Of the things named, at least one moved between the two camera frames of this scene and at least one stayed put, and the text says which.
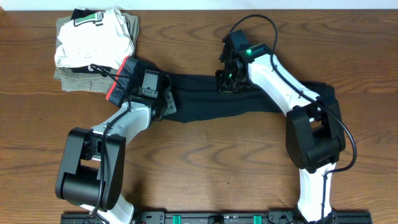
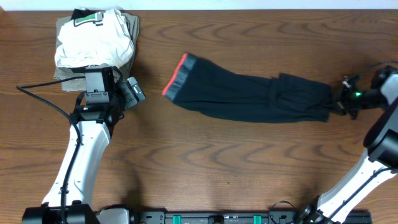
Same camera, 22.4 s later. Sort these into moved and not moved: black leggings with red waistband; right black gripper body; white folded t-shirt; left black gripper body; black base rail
Moved: black leggings with red waistband; right black gripper body; left black gripper body
Not moved: white folded t-shirt; black base rail
